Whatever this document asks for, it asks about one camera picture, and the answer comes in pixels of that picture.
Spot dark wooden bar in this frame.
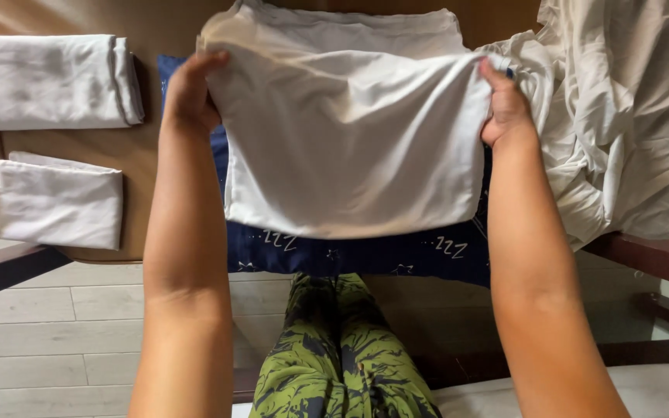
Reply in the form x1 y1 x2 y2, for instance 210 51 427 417
0 243 74 307

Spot navy blue patterned pillow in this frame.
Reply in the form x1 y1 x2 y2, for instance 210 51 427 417
157 55 493 289

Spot white pillowcase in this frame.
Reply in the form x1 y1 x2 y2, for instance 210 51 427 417
197 0 512 240

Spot person's right hand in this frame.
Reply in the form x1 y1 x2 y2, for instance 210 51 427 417
479 57 540 149

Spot green camouflage trousers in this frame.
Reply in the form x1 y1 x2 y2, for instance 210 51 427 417
249 273 444 418

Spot heap of crumpled white sheets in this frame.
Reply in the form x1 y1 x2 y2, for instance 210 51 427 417
477 0 669 252

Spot large folded white cloth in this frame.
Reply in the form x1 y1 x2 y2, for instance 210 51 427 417
0 34 145 132

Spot person's left hand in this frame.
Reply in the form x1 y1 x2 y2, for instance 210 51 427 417
162 50 231 135

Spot dark wooden chair frame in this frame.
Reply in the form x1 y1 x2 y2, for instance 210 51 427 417
410 232 669 391

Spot small folded white cloth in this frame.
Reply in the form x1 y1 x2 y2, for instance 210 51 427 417
0 151 124 251

